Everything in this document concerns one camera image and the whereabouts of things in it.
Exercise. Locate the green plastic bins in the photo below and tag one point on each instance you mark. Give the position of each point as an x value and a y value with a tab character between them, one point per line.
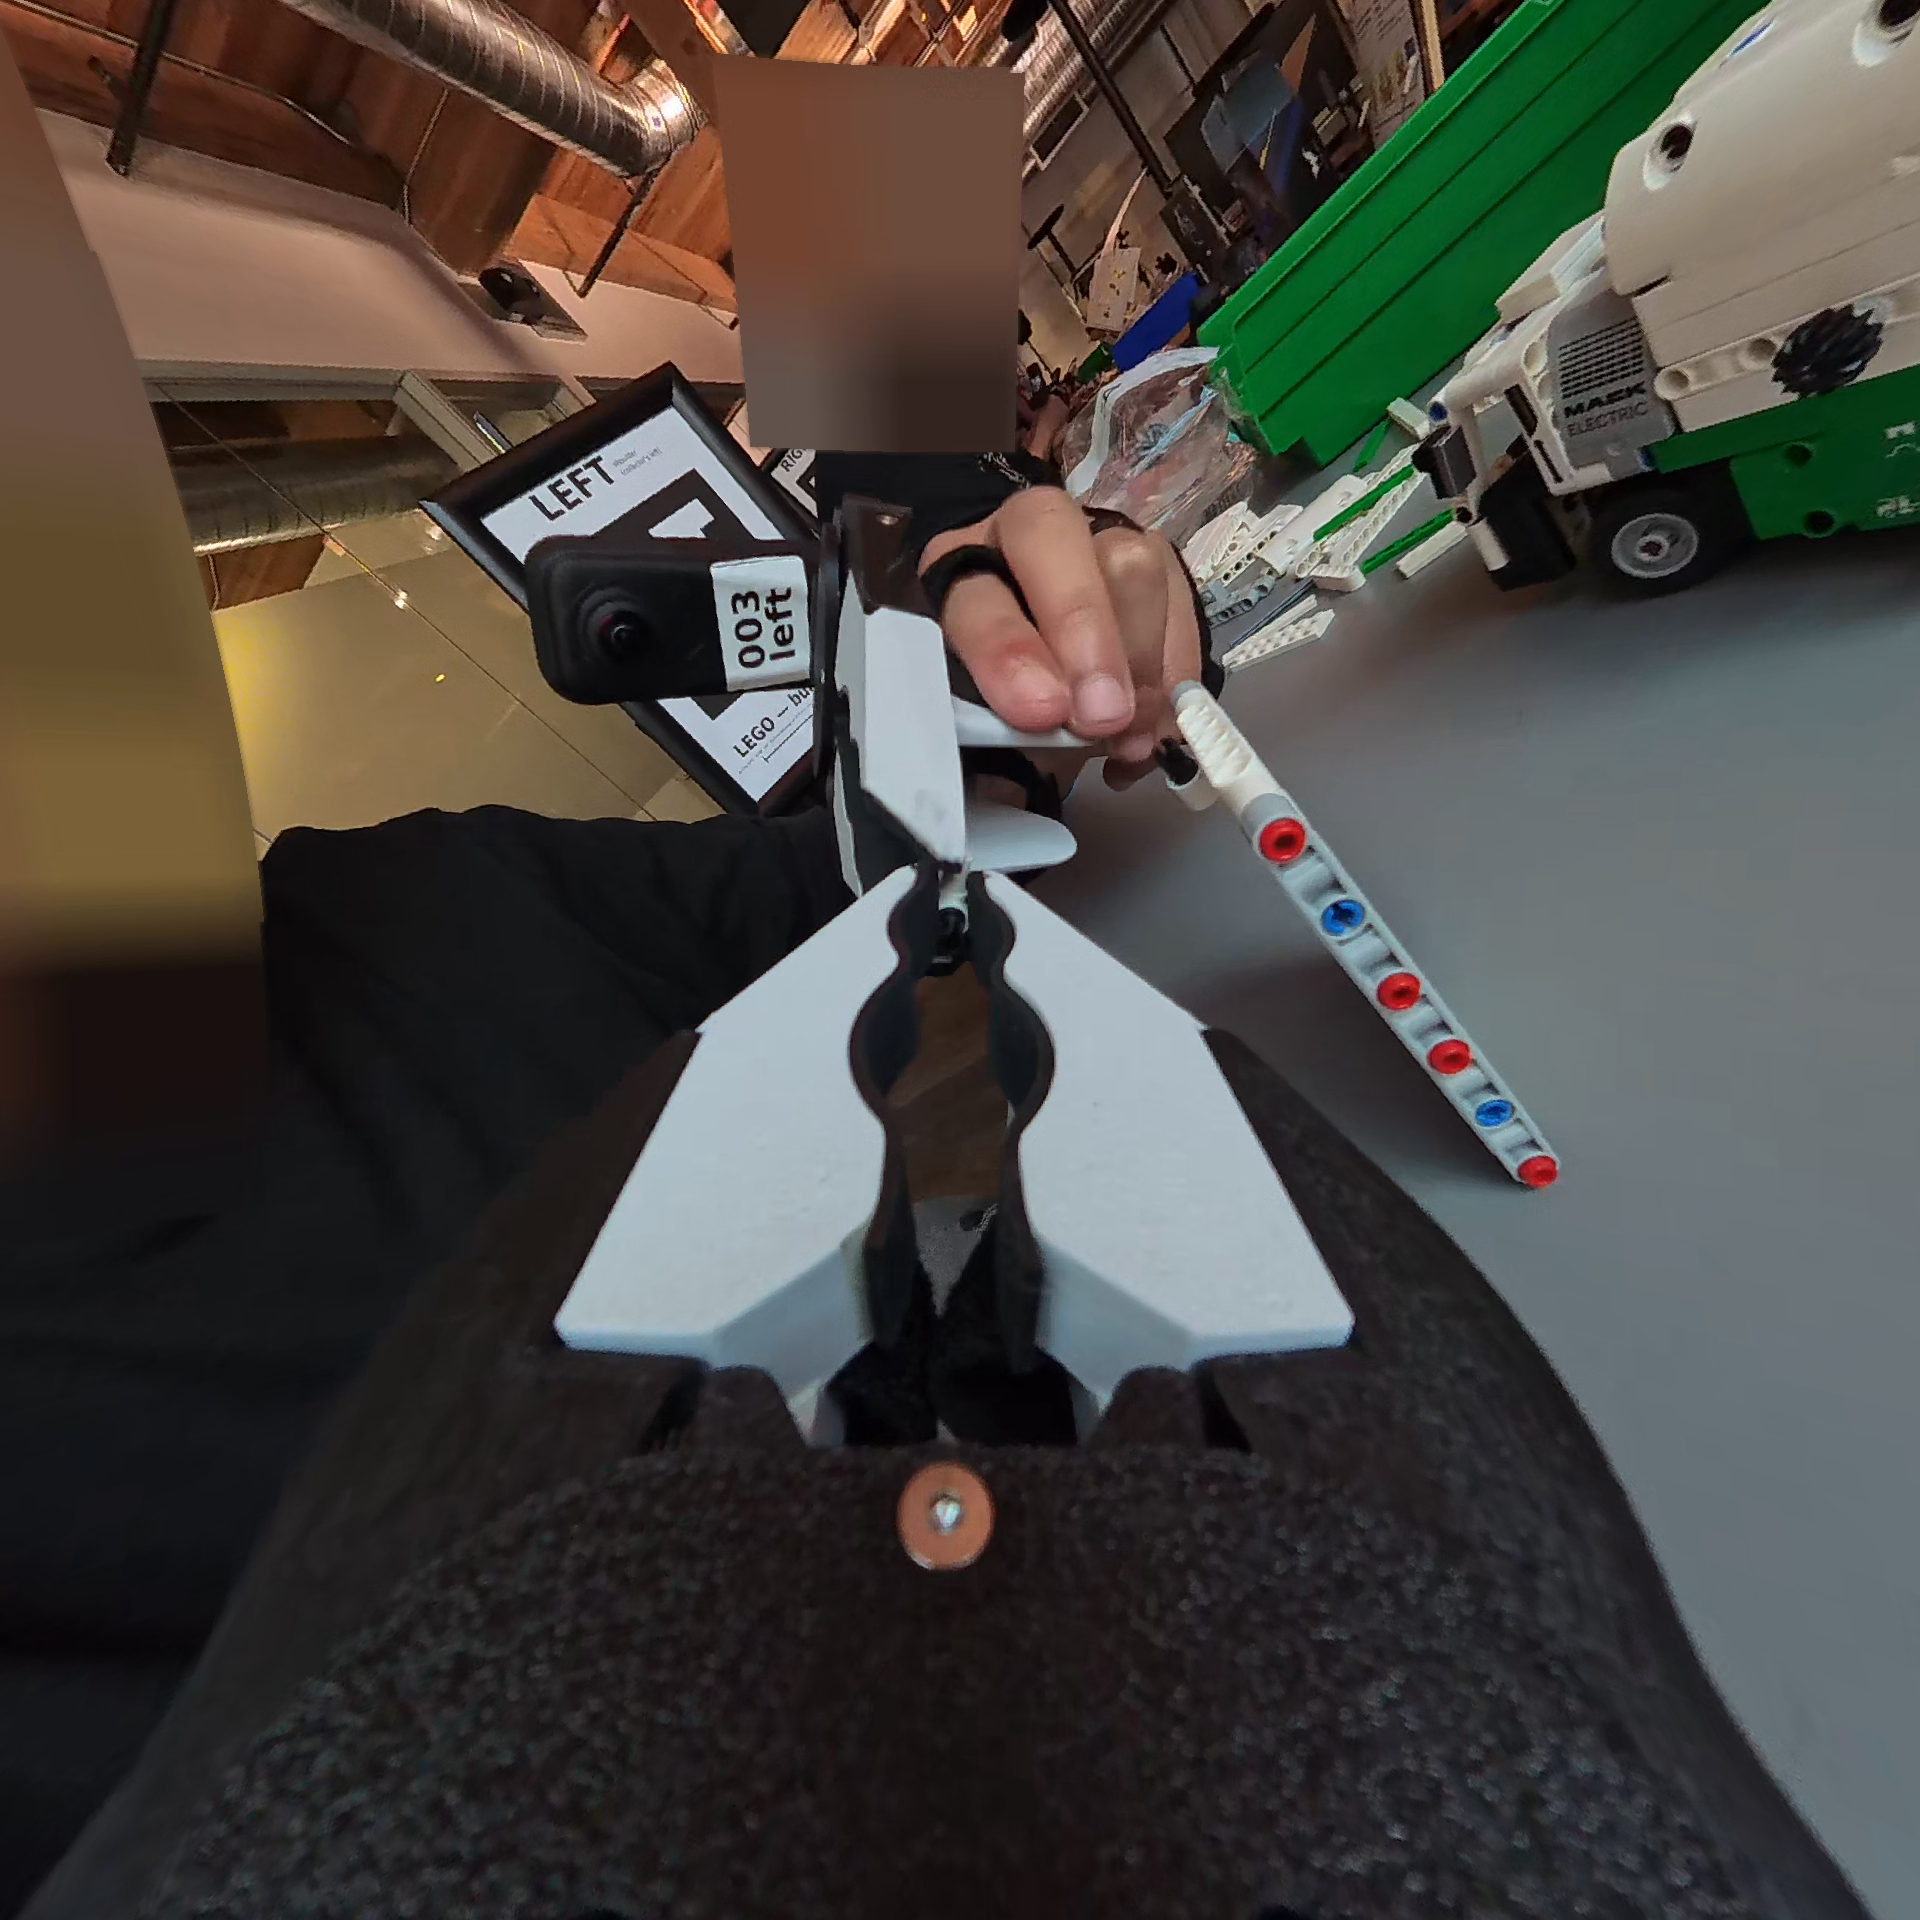
1396	225

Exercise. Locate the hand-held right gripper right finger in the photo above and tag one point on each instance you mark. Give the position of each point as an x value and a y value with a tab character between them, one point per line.
1156	1201

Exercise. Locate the pile of white lego pieces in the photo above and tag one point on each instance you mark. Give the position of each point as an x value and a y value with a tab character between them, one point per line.
1289	556

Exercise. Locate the white and green lego truck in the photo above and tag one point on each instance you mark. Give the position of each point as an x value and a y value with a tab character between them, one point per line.
1695	330

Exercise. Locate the clear plastic bag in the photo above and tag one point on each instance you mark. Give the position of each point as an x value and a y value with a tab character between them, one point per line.
1149	435

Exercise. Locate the person's left forearm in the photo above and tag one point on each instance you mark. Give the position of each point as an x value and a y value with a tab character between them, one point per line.
525	930

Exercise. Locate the grey lego beam with pins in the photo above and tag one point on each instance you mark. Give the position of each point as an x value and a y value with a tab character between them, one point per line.
1382	973

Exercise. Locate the black framed marker sign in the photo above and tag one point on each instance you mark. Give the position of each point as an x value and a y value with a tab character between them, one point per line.
600	488

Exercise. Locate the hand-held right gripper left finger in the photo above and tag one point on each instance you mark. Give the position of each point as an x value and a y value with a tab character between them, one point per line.
734	1201

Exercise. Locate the small framed sign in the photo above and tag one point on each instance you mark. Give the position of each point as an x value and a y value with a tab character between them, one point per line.
791	476

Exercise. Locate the person's black clothing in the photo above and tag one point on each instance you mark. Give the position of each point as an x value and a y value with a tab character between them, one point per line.
225	1348

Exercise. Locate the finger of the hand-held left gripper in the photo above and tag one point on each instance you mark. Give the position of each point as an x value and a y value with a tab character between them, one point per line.
901	733
1021	843

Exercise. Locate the person's left hand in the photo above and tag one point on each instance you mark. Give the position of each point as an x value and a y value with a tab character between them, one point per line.
1080	599

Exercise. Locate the small white black lego pin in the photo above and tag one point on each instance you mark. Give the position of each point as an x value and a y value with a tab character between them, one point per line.
955	908

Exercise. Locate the metal air duct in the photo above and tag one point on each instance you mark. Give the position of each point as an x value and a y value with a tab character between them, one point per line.
525	75

